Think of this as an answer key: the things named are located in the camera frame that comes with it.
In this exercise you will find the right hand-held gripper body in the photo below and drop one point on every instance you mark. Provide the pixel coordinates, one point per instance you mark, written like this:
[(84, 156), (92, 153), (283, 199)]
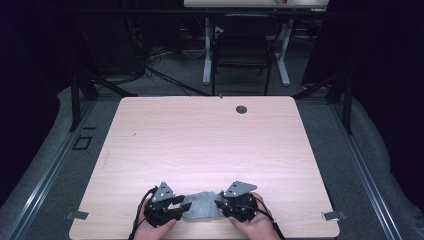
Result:
[(240, 203)]

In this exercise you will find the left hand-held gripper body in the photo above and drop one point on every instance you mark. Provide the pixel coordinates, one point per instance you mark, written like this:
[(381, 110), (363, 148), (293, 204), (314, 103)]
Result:
[(160, 206)]

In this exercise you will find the grey sock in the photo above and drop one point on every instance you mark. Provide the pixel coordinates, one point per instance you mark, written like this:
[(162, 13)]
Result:
[(204, 210), (204, 195)]

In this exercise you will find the person's left hand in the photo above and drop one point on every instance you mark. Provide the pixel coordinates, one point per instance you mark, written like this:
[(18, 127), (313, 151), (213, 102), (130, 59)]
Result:
[(150, 231)]

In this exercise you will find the person's right hand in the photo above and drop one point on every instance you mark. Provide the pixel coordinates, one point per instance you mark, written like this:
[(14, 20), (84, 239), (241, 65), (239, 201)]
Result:
[(256, 226)]

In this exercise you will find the black metal stand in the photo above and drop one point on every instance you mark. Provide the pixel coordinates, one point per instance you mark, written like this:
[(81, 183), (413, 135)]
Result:
[(348, 100), (76, 100)]

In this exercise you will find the white-legged desk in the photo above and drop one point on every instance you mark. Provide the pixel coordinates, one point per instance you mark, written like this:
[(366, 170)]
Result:
[(283, 63)]

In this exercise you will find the black chair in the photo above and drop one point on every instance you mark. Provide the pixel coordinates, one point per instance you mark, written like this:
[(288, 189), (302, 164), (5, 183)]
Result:
[(245, 50)]

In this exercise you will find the black horizontal bar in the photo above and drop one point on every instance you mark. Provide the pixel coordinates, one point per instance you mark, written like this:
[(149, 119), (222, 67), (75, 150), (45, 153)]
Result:
[(200, 11)]

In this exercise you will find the grey table bracket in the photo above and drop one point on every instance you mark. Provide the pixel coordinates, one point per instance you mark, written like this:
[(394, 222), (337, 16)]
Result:
[(76, 215), (334, 215)]

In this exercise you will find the aluminium floor rail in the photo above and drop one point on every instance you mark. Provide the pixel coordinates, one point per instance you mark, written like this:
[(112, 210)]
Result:
[(363, 173), (50, 173)]

